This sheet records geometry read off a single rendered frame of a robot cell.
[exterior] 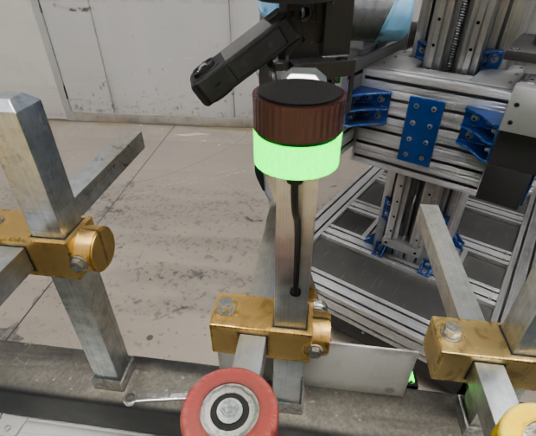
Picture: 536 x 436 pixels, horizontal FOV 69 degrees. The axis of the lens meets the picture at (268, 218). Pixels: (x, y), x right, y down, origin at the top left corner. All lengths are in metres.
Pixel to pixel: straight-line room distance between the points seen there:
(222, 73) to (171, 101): 2.91
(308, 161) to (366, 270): 1.29
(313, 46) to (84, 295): 0.36
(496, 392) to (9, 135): 0.51
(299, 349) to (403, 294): 1.03
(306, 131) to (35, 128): 0.25
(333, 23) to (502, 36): 0.86
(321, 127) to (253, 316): 0.27
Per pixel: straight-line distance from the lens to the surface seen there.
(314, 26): 0.41
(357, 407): 0.60
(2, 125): 0.40
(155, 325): 1.63
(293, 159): 0.24
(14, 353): 0.74
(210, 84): 0.39
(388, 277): 1.51
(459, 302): 0.54
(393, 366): 0.56
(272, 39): 0.39
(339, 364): 0.56
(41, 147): 0.41
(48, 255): 0.46
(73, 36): 3.47
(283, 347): 0.46
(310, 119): 0.24
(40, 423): 0.75
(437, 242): 0.62
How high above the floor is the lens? 1.22
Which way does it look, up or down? 35 degrees down
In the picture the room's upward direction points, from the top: straight up
